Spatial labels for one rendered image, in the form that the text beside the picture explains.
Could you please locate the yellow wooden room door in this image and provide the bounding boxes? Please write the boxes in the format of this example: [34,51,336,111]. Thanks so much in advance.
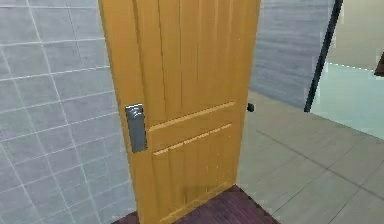
[98,0,262,224]

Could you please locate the dark brown furniture piece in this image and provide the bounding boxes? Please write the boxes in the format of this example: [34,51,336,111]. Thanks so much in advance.
[373,50,384,78]

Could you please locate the grey metal door handle plate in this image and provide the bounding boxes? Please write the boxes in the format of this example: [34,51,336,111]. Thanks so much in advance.
[124,103,148,154]

